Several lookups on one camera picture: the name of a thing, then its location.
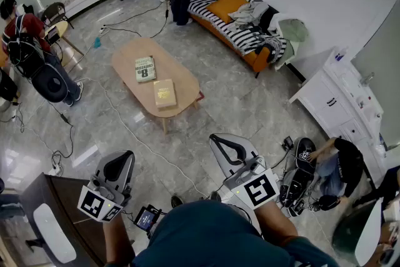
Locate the green white paperback book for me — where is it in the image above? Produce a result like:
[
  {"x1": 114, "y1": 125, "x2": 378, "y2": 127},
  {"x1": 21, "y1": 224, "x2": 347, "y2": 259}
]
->
[{"x1": 135, "y1": 55, "x2": 158, "y2": 83}]

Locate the blue white bottle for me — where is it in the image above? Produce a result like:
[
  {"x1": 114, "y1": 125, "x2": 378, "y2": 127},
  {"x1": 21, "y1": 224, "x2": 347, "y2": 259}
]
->
[{"x1": 334, "y1": 46, "x2": 349, "y2": 62}]

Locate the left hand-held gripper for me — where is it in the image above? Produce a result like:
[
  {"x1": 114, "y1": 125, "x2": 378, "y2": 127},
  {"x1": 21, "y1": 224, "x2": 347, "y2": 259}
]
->
[{"x1": 77, "y1": 149, "x2": 136, "y2": 223}]

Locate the dark wooden desk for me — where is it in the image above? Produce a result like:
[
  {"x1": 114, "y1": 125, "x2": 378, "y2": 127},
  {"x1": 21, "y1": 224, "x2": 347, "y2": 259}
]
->
[{"x1": 19, "y1": 172, "x2": 136, "y2": 267}]

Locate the person's right forearm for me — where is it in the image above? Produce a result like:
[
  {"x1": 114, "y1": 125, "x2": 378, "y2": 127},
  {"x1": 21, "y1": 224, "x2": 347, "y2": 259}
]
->
[{"x1": 253, "y1": 199, "x2": 298, "y2": 247}]

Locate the small black monitor device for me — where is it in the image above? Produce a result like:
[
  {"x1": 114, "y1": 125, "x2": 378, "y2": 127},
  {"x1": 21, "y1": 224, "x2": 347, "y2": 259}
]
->
[{"x1": 133, "y1": 204, "x2": 167, "y2": 233}]

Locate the white oval panel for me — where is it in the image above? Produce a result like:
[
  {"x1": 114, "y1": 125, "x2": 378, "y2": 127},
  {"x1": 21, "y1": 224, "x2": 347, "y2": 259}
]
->
[
  {"x1": 354, "y1": 196, "x2": 386, "y2": 267},
  {"x1": 32, "y1": 203, "x2": 78, "y2": 264}
]

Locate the black metal chair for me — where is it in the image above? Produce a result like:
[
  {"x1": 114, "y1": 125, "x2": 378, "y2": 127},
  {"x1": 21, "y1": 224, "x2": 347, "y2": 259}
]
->
[{"x1": 40, "y1": 2, "x2": 75, "y2": 30}]

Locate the grey fringed woven blanket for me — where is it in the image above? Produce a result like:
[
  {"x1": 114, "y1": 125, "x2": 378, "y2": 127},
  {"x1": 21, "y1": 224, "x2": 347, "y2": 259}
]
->
[{"x1": 255, "y1": 35, "x2": 288, "y2": 64}]

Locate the black cable with adapter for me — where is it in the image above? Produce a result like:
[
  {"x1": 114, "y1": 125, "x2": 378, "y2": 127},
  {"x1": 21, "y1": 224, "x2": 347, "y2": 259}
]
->
[{"x1": 46, "y1": 99, "x2": 76, "y2": 168}]

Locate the long white floor cable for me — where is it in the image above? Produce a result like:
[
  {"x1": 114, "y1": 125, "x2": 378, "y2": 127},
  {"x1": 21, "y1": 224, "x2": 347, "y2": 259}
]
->
[{"x1": 74, "y1": 77, "x2": 209, "y2": 199}]

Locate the large orange cushion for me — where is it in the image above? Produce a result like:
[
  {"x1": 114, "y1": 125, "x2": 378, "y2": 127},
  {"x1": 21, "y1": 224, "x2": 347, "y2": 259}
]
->
[{"x1": 206, "y1": 0, "x2": 250, "y2": 24}]

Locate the black oval back panel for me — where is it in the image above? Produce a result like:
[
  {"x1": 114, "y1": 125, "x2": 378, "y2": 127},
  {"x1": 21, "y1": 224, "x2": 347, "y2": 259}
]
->
[
  {"x1": 293, "y1": 136, "x2": 318, "y2": 175},
  {"x1": 31, "y1": 63, "x2": 70, "y2": 103}
]

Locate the chrome faucet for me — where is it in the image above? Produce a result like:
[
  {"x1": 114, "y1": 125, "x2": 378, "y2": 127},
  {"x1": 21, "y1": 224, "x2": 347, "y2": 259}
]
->
[{"x1": 359, "y1": 71, "x2": 376, "y2": 87}]

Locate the white fluffy blanket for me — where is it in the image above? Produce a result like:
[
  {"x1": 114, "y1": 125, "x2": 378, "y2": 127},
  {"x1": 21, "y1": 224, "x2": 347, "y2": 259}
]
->
[{"x1": 267, "y1": 11, "x2": 285, "y2": 38}]

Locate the wooden coffee table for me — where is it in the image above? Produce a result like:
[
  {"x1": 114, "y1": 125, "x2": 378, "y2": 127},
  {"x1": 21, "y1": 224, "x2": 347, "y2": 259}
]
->
[{"x1": 111, "y1": 37, "x2": 201, "y2": 135}]

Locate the grey crumpled garment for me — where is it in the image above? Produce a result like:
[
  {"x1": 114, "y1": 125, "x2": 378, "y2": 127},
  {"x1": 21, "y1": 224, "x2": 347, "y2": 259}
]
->
[{"x1": 227, "y1": 1, "x2": 270, "y2": 30}]

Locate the tan hardcover book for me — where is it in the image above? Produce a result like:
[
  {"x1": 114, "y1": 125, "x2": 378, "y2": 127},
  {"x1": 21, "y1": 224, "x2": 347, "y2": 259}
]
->
[{"x1": 152, "y1": 79, "x2": 178, "y2": 109}]

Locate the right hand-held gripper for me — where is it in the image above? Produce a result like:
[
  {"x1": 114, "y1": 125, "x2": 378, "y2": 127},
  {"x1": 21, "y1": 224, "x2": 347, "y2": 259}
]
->
[{"x1": 209, "y1": 133, "x2": 281, "y2": 211}]

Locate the white sink cabinet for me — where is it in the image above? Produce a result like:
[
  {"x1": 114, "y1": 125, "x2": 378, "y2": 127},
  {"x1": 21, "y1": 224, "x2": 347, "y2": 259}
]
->
[{"x1": 289, "y1": 46, "x2": 387, "y2": 181}]

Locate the person's teal shirt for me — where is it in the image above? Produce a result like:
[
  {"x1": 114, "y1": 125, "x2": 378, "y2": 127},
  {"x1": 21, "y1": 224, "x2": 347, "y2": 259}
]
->
[{"x1": 130, "y1": 199, "x2": 341, "y2": 267}]

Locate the black floor cable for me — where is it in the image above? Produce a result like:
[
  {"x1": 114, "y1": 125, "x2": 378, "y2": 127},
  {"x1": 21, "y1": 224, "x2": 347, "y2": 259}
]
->
[{"x1": 102, "y1": 0, "x2": 173, "y2": 39}]

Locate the green knitted blanket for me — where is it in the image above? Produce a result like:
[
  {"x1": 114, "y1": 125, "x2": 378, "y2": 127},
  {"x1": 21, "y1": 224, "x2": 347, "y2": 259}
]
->
[{"x1": 274, "y1": 18, "x2": 309, "y2": 70}]

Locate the black white backpack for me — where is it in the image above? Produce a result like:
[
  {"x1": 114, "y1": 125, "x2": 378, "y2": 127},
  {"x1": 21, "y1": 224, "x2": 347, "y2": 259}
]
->
[{"x1": 279, "y1": 167, "x2": 316, "y2": 218}]

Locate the striped sofa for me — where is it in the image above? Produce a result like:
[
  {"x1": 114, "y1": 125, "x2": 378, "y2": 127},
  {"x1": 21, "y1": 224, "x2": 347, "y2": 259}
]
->
[{"x1": 187, "y1": 0, "x2": 288, "y2": 64}]

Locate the person's left forearm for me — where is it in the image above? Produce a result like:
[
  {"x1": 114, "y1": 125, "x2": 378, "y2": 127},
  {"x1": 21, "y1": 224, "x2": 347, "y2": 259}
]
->
[{"x1": 102, "y1": 212, "x2": 136, "y2": 266}]

